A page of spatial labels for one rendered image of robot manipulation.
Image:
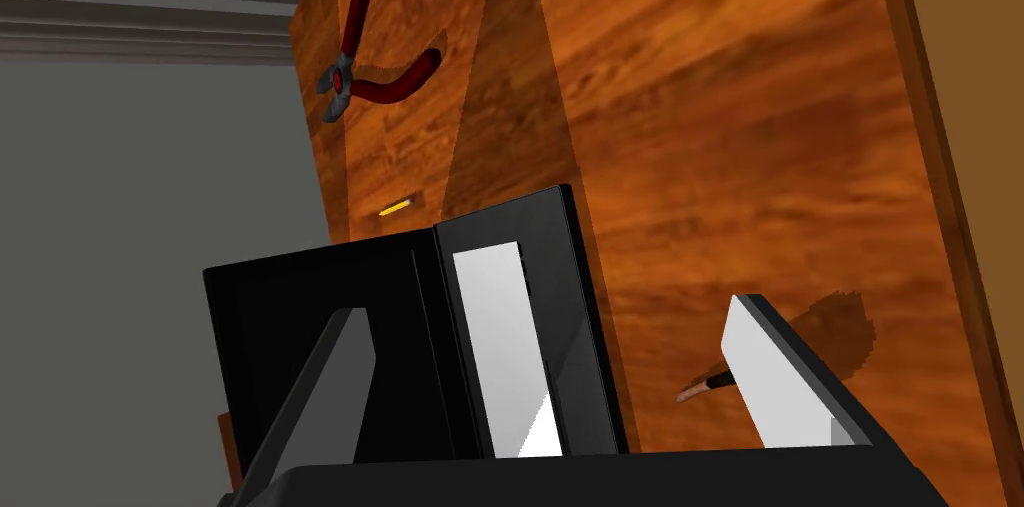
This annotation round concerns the copper-tipped black pen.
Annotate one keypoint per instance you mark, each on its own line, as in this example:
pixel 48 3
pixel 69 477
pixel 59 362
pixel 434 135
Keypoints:
pixel 704 387

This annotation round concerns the brown wooden table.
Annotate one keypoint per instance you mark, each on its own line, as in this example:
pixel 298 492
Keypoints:
pixel 720 131

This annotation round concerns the black box with white panel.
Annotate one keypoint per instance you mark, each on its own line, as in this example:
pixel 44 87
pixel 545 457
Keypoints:
pixel 400 347

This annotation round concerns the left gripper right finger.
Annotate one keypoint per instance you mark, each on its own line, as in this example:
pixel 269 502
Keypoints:
pixel 780 391

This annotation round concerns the yellow pencil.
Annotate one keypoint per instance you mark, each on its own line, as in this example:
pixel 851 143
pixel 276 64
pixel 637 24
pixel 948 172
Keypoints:
pixel 396 208

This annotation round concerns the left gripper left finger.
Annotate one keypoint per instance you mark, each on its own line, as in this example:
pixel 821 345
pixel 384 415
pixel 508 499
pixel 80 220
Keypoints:
pixel 328 403

